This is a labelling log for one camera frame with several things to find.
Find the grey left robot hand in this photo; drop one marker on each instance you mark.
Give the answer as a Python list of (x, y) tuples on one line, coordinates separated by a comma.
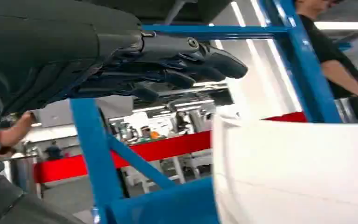
[(52, 46)]

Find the person's hand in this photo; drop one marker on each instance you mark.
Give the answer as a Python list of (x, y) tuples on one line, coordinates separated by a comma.
[(10, 133)]

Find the blue steel shelving rack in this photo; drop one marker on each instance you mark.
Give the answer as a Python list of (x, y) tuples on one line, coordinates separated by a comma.
[(98, 160)]

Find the red barrier band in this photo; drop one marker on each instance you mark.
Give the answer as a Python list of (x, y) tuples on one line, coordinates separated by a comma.
[(166, 146)]

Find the white box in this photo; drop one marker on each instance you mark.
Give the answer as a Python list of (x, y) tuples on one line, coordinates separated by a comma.
[(290, 173)]

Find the person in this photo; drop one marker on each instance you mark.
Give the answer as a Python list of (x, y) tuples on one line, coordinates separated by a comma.
[(330, 46)]

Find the steel barrier post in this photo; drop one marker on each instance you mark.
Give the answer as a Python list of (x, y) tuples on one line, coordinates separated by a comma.
[(23, 173), (352, 109)]

